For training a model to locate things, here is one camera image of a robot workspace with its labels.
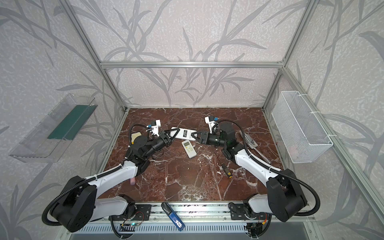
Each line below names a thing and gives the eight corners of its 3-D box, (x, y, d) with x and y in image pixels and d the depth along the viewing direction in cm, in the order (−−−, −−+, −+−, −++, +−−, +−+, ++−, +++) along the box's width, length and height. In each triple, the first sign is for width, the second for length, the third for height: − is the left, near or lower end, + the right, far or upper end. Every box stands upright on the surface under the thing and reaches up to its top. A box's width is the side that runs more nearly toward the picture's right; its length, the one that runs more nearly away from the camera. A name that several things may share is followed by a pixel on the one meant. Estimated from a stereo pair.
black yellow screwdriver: (229, 179, 87) (230, 177, 84) (220, 165, 92) (220, 163, 90) (233, 176, 87) (234, 175, 85) (223, 163, 93) (224, 161, 90)
